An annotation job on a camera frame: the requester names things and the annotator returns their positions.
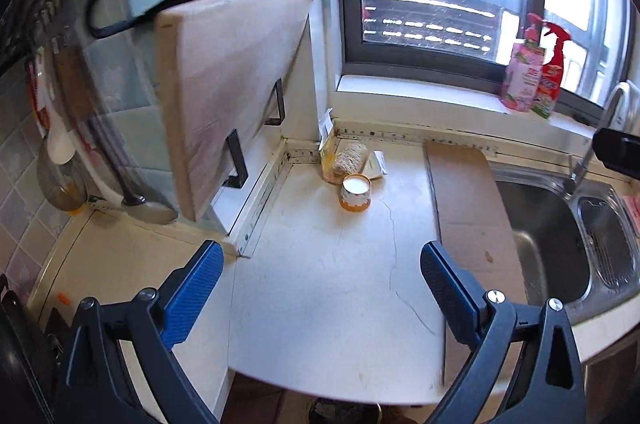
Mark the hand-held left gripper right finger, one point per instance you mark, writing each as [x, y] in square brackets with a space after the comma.
[450, 294]

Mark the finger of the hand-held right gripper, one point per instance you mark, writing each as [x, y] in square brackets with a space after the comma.
[620, 153]

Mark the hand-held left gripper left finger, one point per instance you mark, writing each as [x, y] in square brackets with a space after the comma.
[192, 294]

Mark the round waste bin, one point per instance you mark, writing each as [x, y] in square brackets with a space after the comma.
[345, 414]

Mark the steel faucet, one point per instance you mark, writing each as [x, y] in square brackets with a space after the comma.
[580, 168]

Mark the pink tray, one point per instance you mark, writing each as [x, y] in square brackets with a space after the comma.
[634, 209]

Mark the cardboard sheet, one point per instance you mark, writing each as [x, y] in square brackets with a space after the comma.
[465, 204]

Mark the steel ladle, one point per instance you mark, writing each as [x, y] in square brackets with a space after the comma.
[150, 211]

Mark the red spray bottle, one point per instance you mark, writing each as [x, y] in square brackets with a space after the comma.
[550, 88]

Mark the steel double sink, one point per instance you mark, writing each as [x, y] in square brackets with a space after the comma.
[545, 244]

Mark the pink dish soap bottle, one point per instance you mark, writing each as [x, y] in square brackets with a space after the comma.
[522, 78]

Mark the small orange piece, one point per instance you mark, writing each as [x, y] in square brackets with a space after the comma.
[63, 299]

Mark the white orange tub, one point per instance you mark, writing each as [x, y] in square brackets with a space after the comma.
[355, 191]

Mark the white yellow sachet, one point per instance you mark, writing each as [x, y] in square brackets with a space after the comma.
[376, 164]

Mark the steel mesh strainer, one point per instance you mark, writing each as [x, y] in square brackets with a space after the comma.
[60, 189]

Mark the black wok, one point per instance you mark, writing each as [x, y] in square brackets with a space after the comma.
[20, 354]

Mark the white rice spoon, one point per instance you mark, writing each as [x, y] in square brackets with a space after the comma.
[61, 143]

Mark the wooden cutting board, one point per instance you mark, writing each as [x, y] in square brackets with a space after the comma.
[225, 93]

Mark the white card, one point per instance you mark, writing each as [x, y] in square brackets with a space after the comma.
[325, 123]

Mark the dark framed window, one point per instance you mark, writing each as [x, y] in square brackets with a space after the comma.
[352, 28]

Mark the black wall shelf with hooks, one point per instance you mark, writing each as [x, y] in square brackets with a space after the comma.
[35, 23]

